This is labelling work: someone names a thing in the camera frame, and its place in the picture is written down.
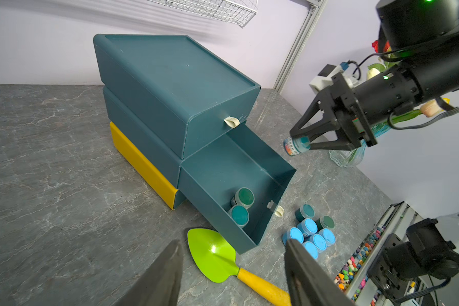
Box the green trowel yellow handle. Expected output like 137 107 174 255
187 228 291 305

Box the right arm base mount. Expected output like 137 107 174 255
367 213 459 305

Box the teal drawer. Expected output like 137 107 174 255
178 125 296 254

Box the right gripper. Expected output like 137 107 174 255
289 62 421 150

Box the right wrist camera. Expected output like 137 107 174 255
309 62 359 94

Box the teal glass vase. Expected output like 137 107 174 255
329 123 390 168

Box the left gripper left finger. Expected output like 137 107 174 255
116 240 183 306

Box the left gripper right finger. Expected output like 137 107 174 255
284 239 354 306

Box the teal drawer cabinet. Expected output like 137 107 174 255
93 34 261 209

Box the blue paint can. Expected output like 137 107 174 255
282 227 304 245
318 228 336 246
297 218 318 238
302 241 319 260
309 233 328 253

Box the white wire wall shelf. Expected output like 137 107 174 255
152 0 259 28

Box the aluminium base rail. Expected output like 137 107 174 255
335 202 423 305

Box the artificial flower bouquet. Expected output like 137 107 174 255
355 49 450 126

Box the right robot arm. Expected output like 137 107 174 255
284 1 459 155

